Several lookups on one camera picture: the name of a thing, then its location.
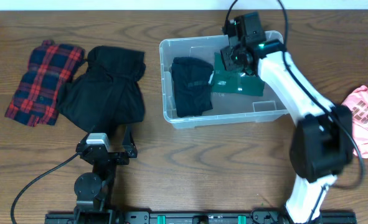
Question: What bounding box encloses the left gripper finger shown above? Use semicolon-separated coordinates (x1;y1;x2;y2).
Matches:
83;125;96;142
122;125;136;152

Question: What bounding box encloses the dark green shirt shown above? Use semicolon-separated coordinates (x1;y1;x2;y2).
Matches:
210;53;265;96

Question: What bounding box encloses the dark navy garment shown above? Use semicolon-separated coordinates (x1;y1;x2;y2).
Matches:
171;57;214;118

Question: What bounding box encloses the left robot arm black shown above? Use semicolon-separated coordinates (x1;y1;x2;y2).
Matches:
72;125;138;224

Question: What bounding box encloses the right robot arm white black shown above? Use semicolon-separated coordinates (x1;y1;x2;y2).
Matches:
220;12;357;223

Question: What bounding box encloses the large black folded garment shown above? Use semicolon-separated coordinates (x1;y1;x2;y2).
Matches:
57;45;146;135

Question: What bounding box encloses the clear plastic storage bin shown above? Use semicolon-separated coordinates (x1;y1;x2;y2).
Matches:
159;35;288;129

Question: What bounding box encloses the red plaid folded shirt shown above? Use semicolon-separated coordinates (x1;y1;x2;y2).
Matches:
4;40;85;127

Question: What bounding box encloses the pink folded shirt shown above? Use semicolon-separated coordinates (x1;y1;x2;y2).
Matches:
342;85;368;159

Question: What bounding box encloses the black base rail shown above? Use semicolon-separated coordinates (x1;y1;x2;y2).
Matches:
44;210;357;224

